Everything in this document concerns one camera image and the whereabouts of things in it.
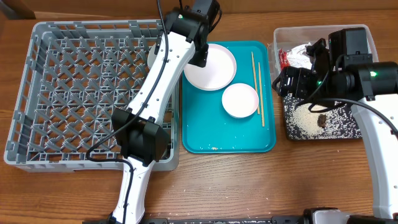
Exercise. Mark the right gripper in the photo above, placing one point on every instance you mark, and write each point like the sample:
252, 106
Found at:
300, 78

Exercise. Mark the grey bowl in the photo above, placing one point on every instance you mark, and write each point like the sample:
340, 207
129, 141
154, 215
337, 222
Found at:
151, 56

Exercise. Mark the large white plate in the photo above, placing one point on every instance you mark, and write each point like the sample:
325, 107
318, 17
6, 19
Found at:
219, 71

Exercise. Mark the brown food scrap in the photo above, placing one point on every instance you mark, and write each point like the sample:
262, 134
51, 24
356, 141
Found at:
321, 121

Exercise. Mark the grey plastic dish rack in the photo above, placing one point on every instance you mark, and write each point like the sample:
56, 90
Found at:
75, 75

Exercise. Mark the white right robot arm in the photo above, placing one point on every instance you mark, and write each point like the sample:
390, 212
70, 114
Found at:
345, 73

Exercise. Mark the red snack wrapper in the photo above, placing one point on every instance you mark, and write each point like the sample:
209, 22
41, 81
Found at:
283, 61

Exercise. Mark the teal serving tray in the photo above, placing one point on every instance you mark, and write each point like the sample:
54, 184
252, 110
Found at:
208, 128

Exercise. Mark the wooden chopstick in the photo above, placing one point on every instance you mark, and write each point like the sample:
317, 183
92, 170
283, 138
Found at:
255, 80
261, 96

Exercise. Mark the white tissue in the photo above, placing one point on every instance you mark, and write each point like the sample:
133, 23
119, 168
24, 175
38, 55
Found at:
297, 57

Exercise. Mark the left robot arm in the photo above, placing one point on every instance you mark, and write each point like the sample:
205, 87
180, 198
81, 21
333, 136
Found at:
182, 40

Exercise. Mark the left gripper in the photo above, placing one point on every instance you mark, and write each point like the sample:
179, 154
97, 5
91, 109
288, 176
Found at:
201, 56

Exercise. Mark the black tray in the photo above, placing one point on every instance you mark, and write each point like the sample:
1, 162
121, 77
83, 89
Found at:
301, 124

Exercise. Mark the clear plastic bin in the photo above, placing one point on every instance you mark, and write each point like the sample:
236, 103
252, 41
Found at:
286, 38

